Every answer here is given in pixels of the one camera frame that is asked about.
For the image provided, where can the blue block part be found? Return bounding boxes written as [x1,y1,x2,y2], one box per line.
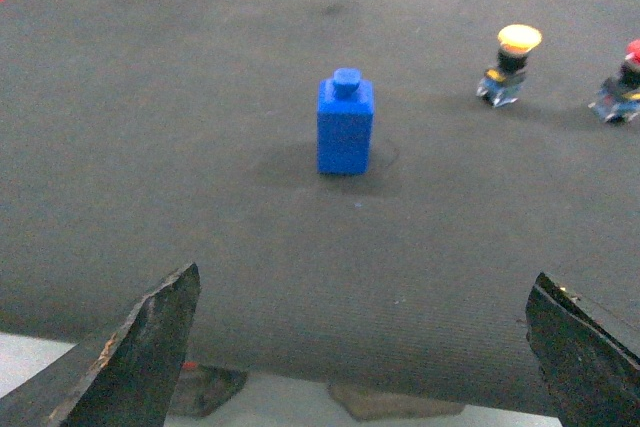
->
[316,67,375,175]

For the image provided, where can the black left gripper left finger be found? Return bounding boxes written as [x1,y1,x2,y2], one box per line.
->
[1,264,201,426]

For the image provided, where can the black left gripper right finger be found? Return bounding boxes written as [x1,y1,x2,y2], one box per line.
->
[526,272,639,426]

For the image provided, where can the red push button part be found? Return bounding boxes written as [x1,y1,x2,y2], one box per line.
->
[589,39,639,124]

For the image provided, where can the yellow push button part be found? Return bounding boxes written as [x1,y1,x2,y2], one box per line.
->
[476,24,542,108]

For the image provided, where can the dark grey table mat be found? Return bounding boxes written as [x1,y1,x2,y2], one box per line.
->
[1,0,639,414]

